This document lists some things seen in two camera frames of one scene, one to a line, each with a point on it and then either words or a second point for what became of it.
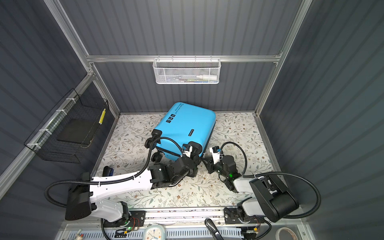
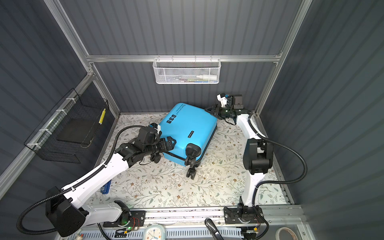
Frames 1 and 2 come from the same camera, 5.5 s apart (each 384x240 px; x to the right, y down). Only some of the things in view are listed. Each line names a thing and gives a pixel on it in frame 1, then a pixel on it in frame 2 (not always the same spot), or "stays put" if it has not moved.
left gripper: x=192 y=172 -> x=170 y=145
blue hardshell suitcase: x=187 y=123 stays put
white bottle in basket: x=207 y=77 stays put
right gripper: x=210 y=167 -> x=215 y=108
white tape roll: x=294 y=235 stays put
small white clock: x=154 y=232 stays put
